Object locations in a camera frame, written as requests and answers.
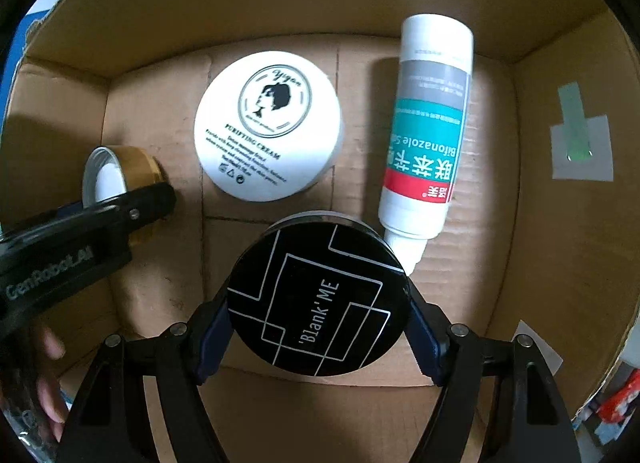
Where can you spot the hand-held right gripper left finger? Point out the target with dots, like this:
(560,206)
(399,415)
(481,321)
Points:
(206,343)

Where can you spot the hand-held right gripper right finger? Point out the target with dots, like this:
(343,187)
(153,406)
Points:
(429,343)

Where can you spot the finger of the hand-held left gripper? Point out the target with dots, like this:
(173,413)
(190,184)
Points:
(135,205)

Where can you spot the gold jar with white lid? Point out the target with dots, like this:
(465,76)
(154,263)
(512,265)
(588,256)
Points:
(120,173)

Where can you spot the black round compact case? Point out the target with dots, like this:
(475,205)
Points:
(316,295)

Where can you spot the cardboard box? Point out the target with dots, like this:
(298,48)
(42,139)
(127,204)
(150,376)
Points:
(320,183)

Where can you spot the person's left hand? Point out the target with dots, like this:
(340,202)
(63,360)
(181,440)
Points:
(50,383)

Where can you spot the white round cream jar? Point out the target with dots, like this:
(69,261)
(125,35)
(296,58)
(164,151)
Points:
(269,125)

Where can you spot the red and white packet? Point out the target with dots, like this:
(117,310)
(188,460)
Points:
(616,403)

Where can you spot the white bottle with teal label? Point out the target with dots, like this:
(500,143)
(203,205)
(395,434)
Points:
(427,140)

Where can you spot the grey tape patch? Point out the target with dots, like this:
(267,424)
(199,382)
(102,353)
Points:
(582,140)

